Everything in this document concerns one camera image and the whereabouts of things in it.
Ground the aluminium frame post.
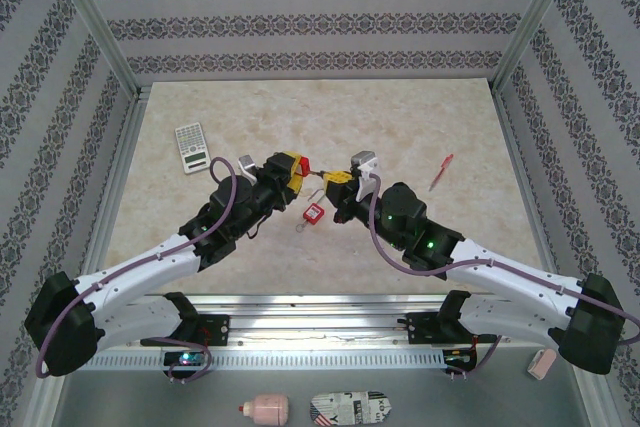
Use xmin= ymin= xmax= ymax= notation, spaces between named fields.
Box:
xmin=42 ymin=0 xmax=144 ymax=101
xmin=489 ymin=0 xmax=585 ymax=93

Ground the aluminium frame rail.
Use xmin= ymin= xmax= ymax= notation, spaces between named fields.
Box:
xmin=492 ymin=89 xmax=557 ymax=268
xmin=82 ymin=89 xmax=149 ymax=268

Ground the perforated metal strip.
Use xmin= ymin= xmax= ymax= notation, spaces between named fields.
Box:
xmin=79 ymin=351 xmax=451 ymax=371

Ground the red pen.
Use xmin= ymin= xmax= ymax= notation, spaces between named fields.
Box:
xmin=428 ymin=153 xmax=455 ymax=192

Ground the white scientific calculator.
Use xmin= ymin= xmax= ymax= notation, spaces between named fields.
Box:
xmin=173 ymin=121 xmax=214 ymax=176

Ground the small red padlock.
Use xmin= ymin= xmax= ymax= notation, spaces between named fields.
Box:
xmin=302 ymin=188 xmax=329 ymax=225

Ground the pink bottle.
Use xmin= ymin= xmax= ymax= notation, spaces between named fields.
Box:
xmin=238 ymin=393 xmax=291 ymax=426

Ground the newspaper print pencil case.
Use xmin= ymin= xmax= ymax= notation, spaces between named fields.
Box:
xmin=309 ymin=390 xmax=394 ymax=427

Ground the aluminium mounting rail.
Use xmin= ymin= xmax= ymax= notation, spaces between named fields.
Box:
xmin=134 ymin=294 xmax=504 ymax=348

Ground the small pink case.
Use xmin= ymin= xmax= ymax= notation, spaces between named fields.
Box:
xmin=526 ymin=348 xmax=558 ymax=381

